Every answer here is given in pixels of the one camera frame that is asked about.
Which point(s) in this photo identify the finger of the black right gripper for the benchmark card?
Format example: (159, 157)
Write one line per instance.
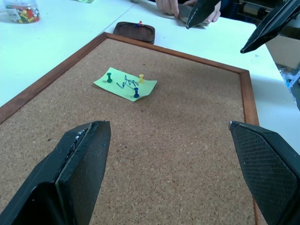
(276, 23)
(200, 12)

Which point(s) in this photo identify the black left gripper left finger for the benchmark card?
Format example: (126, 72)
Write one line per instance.
(77, 168)

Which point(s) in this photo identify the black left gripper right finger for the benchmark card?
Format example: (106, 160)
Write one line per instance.
(269, 168)

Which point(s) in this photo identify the grey stack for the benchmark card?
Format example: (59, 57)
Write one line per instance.
(183, 12)

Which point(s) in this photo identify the dark blue object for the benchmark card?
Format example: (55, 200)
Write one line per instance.
(136, 25)

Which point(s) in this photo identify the yellow push pin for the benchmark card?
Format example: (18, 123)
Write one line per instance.
(141, 80)

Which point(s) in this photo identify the yellow-green sticky note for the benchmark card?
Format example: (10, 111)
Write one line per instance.
(146, 88)

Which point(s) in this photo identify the green push pin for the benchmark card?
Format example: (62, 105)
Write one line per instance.
(109, 79)

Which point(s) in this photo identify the clear jar of push pins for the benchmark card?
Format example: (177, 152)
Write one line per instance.
(16, 12)

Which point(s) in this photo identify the person's left hand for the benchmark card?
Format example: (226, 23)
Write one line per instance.
(216, 15)

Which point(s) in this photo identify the person's right hand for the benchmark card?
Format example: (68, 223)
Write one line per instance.
(167, 7)

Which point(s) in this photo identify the black machine with brass strip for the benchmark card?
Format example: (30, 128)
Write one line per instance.
(253, 9)

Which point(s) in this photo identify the brown cardboard box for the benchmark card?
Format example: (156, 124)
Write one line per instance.
(287, 50)

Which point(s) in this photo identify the dark brown wooden tray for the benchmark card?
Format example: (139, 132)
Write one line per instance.
(130, 33)

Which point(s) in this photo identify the silver metal frame parts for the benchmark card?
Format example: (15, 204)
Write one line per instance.
(293, 79)

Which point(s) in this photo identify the cork board with wooden frame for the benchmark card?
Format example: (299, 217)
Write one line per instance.
(168, 140)

